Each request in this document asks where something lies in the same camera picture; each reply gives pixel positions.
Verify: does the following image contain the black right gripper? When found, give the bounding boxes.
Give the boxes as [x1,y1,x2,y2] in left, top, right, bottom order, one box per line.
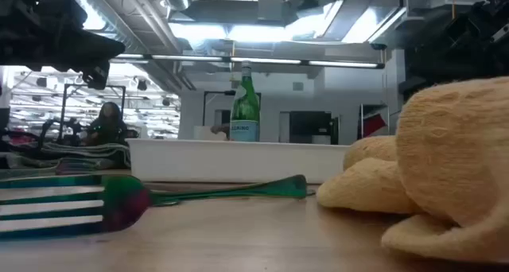
[399,0,509,100]

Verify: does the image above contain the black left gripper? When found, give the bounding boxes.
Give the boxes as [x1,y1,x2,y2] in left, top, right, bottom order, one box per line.
[0,0,126,91]

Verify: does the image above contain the iridescent green fork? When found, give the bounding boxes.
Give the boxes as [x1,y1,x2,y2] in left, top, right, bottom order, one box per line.
[0,174,309,240]

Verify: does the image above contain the yellow terry towel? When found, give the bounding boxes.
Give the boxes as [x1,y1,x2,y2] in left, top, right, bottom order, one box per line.
[316,76,509,265]

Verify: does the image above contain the person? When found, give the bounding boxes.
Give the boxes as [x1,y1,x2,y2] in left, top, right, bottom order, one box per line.
[84,101,129,146]

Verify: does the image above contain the red background object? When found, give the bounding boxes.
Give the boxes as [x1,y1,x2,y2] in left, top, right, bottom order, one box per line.
[359,103,390,138]

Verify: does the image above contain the grey checked dish cloth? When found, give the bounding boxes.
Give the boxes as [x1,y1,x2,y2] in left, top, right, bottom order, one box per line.
[0,141,132,177]

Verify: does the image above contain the ceiling light bar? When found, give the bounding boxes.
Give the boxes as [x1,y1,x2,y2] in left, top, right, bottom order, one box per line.
[110,52,386,70]

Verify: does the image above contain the green bottle with blue label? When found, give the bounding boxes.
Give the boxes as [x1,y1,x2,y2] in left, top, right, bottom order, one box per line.
[229,60,261,142]

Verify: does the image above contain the white cutlery organizer tray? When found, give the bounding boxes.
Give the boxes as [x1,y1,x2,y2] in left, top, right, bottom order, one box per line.
[126,138,351,185]

